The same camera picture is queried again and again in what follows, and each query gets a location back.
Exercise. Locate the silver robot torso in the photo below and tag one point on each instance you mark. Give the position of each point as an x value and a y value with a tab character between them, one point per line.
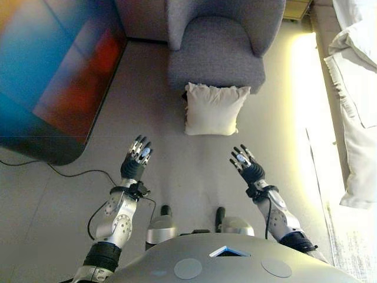
229	259

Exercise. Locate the robot leg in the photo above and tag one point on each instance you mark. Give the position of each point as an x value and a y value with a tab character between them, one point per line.
160	225
232	224

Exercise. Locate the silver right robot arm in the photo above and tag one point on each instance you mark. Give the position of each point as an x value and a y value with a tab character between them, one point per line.
279	212

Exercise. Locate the white bed linen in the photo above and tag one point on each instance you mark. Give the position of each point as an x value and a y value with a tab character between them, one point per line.
350	112

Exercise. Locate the white square cushion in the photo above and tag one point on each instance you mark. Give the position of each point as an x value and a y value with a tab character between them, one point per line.
212	110

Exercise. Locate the wooden bedside cabinet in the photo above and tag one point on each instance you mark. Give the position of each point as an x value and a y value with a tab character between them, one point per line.
298	10

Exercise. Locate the white bed pillow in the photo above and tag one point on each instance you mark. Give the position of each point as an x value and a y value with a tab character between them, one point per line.
355	45

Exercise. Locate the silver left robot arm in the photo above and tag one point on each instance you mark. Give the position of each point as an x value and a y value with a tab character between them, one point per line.
117	218

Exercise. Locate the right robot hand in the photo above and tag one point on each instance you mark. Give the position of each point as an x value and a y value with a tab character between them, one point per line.
248	169

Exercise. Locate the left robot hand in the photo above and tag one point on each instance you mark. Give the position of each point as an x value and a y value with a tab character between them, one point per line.
136	163

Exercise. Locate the colourful blurred screen panel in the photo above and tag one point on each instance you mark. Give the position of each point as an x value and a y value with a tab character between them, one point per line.
50	73

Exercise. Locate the grey fabric armchair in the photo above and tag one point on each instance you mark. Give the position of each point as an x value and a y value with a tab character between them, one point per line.
215	44

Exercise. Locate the right robot leg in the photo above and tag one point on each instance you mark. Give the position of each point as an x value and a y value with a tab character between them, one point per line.
232	224

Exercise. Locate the left robot leg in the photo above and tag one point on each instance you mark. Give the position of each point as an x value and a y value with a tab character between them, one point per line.
160	225

